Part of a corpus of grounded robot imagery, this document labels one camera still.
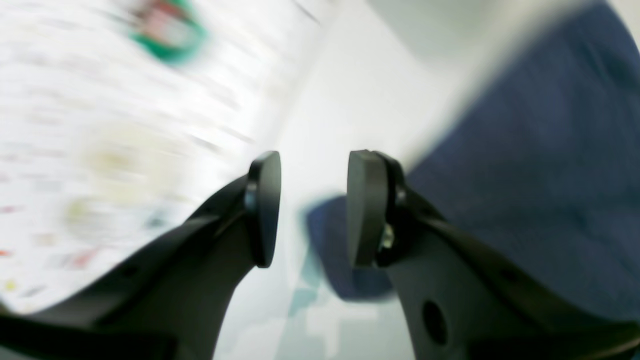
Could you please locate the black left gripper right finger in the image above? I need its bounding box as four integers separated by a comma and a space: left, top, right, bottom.
346, 150, 640, 360

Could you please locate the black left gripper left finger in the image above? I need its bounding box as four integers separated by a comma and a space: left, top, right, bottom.
0, 151, 281, 360

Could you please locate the dark blue t-shirt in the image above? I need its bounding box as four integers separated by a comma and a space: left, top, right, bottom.
305, 0, 640, 321

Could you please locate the clear tape roll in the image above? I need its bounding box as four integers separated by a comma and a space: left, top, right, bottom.
64, 123, 186, 244

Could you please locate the terrazzo patterned side table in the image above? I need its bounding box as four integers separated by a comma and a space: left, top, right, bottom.
0, 0, 340, 313

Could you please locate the green tape roll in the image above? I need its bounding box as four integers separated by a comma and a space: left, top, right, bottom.
130, 0, 208, 66

